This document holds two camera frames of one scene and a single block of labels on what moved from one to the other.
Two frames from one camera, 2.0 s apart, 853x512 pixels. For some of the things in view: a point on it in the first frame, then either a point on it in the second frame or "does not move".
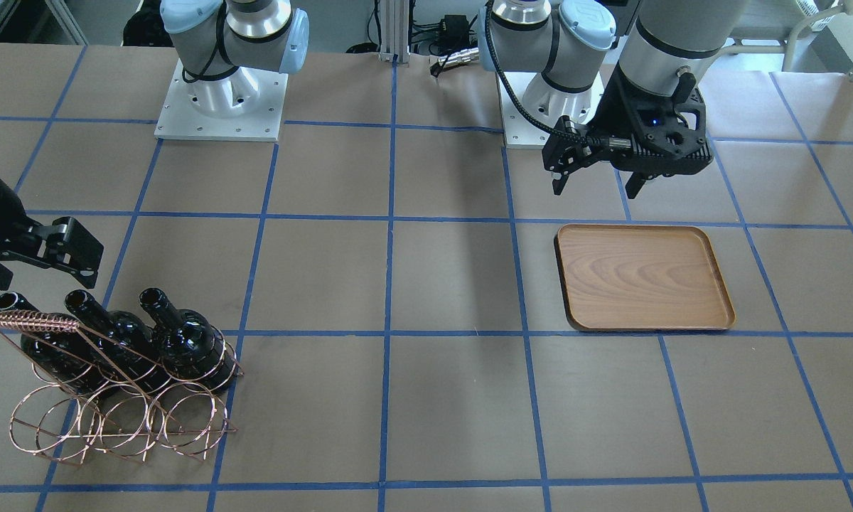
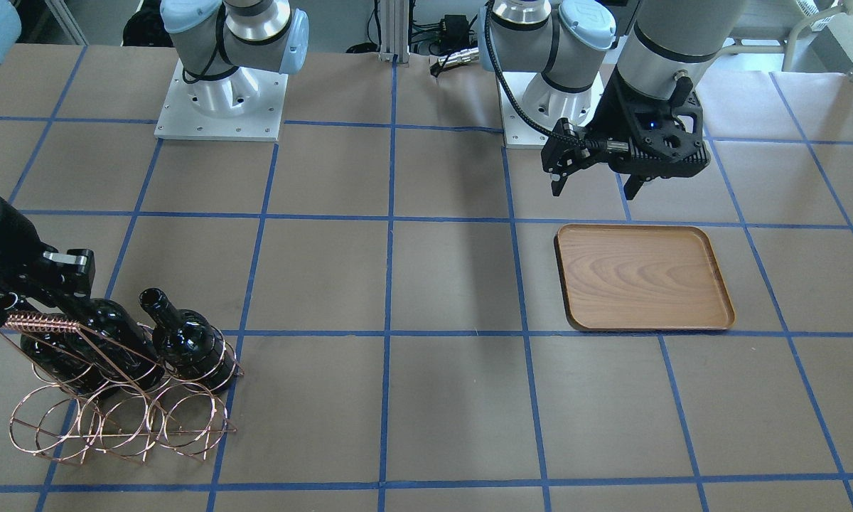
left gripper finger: (635, 183) does not move
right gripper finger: (72, 248) to (76, 270)
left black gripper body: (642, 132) does not move
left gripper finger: (568, 148) does not move
